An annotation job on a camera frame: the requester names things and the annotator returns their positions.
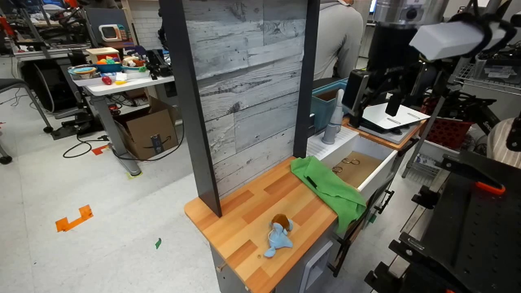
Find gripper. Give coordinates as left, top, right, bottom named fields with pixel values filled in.
left=349, top=23, right=426, bottom=128

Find green cloth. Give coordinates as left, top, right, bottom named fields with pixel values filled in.
left=290, top=156, right=368, bottom=234

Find white toy stove burner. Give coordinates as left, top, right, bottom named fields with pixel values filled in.
left=358, top=103, right=431, bottom=145

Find grey toy tap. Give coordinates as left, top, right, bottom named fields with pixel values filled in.
left=322, top=89, right=346, bottom=145

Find blue plastic bin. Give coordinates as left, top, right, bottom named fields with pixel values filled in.
left=311, top=79, right=349, bottom=133

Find metal rings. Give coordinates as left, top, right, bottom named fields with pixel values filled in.
left=331, top=157, right=361, bottom=174

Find toy kitchen sink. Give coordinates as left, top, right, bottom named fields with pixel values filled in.
left=321, top=134, right=399, bottom=201

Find red plastic basket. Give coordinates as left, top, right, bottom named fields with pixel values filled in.
left=419, top=98, right=475, bottom=150

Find person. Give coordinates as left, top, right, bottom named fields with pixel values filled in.
left=313, top=0, right=365, bottom=81

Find toy kitchen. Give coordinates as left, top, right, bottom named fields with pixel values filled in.
left=159, top=0, right=432, bottom=293

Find toy oven door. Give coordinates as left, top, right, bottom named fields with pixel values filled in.
left=328, top=203, right=377, bottom=278

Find orange clamp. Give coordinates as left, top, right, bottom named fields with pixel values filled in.
left=474, top=181, right=506, bottom=196

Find blue plush toy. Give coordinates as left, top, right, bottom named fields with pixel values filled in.
left=264, top=214, right=294, bottom=258

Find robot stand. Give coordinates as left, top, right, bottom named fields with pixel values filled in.
left=364, top=151, right=521, bottom=293

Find grey toy appliance door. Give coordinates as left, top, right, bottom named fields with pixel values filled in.
left=299, top=240, right=334, bottom=293

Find black device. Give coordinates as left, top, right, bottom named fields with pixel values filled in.
left=145, top=49, right=174, bottom=79

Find cardboard box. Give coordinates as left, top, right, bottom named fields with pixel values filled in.
left=115, top=97, right=180, bottom=160

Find white bowl of toys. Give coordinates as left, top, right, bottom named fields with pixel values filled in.
left=122, top=56, right=149, bottom=74

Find white desk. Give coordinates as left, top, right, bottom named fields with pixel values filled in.
left=83, top=75, right=176, bottom=177

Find blue bowl of toys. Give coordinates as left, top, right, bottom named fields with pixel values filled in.
left=94, top=58, right=123, bottom=74

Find white toy microwave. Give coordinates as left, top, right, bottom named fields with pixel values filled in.
left=99, top=24, right=123, bottom=42

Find wooden box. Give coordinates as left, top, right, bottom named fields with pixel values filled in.
left=86, top=47, right=120, bottom=64

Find stack of plates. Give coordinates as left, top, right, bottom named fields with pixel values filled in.
left=68, top=64, right=98, bottom=80

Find cluttered workbench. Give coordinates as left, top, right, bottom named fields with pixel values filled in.
left=0, top=0, right=98, bottom=62

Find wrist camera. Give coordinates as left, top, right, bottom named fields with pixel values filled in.
left=342, top=68, right=371, bottom=115

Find black toy door handle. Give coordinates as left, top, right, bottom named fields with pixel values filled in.
left=374, top=189, right=395, bottom=214

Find wire shelf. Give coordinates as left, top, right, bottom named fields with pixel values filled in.
left=452, top=60, right=521, bottom=96

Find black cable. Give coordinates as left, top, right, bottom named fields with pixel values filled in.
left=62, top=120, right=186, bottom=162

